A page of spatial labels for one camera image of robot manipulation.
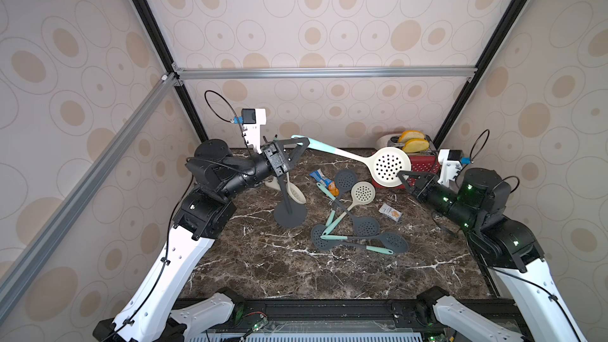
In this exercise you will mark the small white card box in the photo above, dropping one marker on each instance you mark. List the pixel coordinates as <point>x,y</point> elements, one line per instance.
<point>390,212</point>

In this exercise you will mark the yellow bread slice rear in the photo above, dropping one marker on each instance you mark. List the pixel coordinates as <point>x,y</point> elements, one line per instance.
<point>409,135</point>

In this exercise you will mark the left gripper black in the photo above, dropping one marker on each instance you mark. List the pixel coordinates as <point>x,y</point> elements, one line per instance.
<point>272,152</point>

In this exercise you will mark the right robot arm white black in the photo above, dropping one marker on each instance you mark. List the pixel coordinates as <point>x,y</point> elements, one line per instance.
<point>501,245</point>

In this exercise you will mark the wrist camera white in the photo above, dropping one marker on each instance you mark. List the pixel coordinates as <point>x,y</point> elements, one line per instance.
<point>252,120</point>
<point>452,163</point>

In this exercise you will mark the yellow bread slice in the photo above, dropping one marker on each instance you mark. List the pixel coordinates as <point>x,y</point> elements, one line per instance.
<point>414,146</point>
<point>409,135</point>

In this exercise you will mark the blue snack packet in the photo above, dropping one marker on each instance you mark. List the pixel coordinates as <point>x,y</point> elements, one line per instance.
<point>322,179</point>

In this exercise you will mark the cream skimmer upper left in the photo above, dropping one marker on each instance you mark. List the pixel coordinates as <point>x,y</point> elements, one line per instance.
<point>362,193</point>

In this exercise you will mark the orange snack packet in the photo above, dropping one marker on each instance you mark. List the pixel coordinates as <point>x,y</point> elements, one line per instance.
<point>333,189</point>

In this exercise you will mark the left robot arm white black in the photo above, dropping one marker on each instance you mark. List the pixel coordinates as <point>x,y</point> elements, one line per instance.
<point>195,224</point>

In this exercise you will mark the aluminium frame bar horizontal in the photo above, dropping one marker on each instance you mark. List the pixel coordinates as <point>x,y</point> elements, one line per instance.
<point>358,72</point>

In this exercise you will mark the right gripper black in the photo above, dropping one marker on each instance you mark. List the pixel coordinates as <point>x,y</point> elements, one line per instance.
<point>423,187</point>

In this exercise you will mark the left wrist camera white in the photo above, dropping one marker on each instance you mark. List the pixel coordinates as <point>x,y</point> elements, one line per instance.
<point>252,120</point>

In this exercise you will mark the grey skimmer far right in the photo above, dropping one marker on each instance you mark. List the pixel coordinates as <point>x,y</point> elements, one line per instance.
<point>344,180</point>

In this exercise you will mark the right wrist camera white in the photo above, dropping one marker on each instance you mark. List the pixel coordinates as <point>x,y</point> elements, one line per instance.
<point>452,163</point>

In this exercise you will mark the yellow bread slice front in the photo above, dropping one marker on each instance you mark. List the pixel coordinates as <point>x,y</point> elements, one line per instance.
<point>414,146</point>

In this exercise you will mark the red silver toaster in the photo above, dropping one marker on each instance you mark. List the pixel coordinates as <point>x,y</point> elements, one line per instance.
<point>425,161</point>

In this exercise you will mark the aluminium frame bar left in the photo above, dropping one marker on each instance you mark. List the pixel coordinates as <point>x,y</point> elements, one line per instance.
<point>46,241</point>

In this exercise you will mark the grey skimmer lower left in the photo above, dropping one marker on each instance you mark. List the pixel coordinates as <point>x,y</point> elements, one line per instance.
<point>319,242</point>

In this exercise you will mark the grey skimmer mint handle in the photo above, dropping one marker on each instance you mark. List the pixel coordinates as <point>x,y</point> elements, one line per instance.
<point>390,240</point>

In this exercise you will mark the grey utensil rack stand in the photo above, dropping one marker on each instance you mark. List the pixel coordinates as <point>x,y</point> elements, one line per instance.
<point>288,213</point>

